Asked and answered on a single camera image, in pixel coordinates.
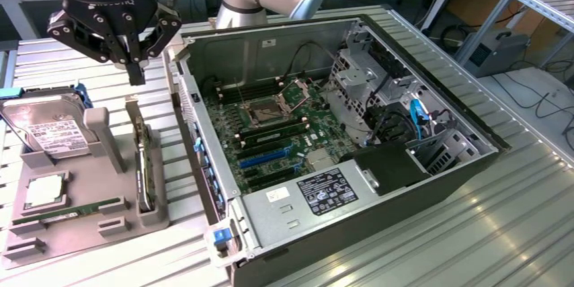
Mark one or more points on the silver power supply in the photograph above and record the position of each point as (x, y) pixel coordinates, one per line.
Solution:
(278, 219)

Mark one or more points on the silver CPU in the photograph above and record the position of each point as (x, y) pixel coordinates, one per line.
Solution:
(43, 191)

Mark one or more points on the metal socket cover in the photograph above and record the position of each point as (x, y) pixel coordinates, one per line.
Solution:
(294, 93)

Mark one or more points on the silver chipset heatsink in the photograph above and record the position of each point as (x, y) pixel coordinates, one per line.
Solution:
(321, 160)

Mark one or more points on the green RAM stick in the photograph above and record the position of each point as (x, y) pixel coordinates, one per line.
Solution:
(274, 138)
(58, 214)

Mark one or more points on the black plastic cover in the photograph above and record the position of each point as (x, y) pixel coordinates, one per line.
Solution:
(386, 169)

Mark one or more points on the metal disk bay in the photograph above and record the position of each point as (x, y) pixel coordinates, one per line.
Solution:
(443, 159)

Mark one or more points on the green motherboard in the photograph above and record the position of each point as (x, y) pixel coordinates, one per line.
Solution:
(325, 122)

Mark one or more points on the long black expansion slot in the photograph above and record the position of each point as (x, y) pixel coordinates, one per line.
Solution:
(262, 153)
(274, 174)
(275, 182)

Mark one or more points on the grey parts rack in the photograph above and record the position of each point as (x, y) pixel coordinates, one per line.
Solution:
(90, 179)

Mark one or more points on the blue case latch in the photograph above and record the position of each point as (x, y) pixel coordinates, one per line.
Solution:
(220, 236)

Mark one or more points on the brown wooden panel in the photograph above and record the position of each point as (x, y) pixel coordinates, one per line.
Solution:
(485, 4)

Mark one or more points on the blue expansion slot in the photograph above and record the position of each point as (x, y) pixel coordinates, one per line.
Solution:
(264, 161)

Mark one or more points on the aluminium profile frame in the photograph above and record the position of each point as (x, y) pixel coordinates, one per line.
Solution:
(547, 1)

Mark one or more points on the silver hard disk blue rails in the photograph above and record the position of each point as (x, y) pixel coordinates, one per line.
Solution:
(50, 122)

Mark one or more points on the grey control box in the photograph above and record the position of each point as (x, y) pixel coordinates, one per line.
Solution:
(502, 55)

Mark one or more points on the green graphics card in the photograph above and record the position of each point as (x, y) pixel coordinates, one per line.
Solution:
(144, 166)

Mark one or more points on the black RAM slot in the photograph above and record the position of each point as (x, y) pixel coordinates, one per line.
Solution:
(288, 123)
(228, 86)
(287, 119)
(232, 96)
(230, 89)
(231, 92)

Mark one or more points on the open PC case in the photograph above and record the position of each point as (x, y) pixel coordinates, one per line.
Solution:
(358, 233)

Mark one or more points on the thin metal locking lever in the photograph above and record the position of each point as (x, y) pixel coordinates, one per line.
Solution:
(242, 93)

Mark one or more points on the metal drive cage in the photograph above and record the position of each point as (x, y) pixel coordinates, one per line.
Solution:
(358, 75)

